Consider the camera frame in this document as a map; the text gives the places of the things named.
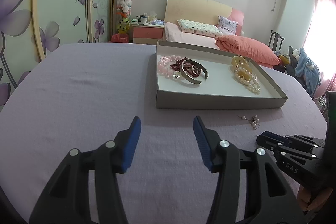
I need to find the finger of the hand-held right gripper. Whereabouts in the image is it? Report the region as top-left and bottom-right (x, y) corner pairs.
(285, 134), (326, 148)
(256, 131), (319, 161)

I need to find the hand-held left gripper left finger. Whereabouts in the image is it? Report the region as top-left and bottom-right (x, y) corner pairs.
(28, 116), (142, 224)

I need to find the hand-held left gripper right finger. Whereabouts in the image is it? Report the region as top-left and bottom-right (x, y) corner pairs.
(193, 116), (306, 224)

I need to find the grey cardboard tray box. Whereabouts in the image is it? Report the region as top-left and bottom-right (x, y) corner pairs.
(155, 40), (289, 110)

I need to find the white pearl bracelet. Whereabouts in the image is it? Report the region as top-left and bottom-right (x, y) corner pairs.
(234, 65), (261, 94)

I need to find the wide silver cuff bangle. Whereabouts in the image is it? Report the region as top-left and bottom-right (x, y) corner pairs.
(181, 59), (209, 85)

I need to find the dark red bead necklace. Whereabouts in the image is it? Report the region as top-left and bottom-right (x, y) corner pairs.
(170, 57), (202, 76)

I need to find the person's right hand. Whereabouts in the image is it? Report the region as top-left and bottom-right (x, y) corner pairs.
(297, 186), (334, 212)

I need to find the purple tablecloth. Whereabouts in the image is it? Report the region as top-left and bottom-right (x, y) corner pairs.
(0, 42), (328, 224)

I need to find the blue plush garment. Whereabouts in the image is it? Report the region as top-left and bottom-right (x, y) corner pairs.
(289, 47), (322, 97)

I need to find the orange duvet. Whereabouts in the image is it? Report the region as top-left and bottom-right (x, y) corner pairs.
(216, 35), (281, 66)

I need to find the dark wooden chair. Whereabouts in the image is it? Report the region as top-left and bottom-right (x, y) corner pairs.
(268, 30), (285, 52)

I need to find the red trash bin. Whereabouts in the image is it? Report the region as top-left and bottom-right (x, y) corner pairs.
(111, 34), (129, 43)

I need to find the pink bedsheet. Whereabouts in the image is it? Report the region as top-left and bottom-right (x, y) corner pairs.
(162, 22), (223, 51)

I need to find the pink nightstand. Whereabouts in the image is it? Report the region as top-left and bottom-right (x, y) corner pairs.
(132, 23), (166, 44)

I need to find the white patterned pillow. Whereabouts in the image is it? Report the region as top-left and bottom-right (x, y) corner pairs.
(177, 19), (223, 38)

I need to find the small floral pillow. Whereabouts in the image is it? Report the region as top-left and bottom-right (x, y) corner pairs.
(217, 15), (239, 35)

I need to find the pink headboard panel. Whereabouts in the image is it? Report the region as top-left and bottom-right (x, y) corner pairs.
(227, 9), (244, 36)

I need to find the clear plush toy tube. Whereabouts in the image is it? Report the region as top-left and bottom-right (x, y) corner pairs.
(115, 0), (135, 37)

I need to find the cream bed headboard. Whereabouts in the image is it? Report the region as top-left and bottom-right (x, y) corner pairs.
(164, 0), (233, 30)

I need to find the floral wardrobe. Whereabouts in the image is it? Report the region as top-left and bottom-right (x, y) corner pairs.
(0, 0), (118, 114)

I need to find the small pearl charm chain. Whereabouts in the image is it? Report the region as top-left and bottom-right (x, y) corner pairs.
(237, 115), (260, 131)

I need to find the pink bead bracelet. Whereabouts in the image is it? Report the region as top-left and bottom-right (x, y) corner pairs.
(157, 55), (184, 80)

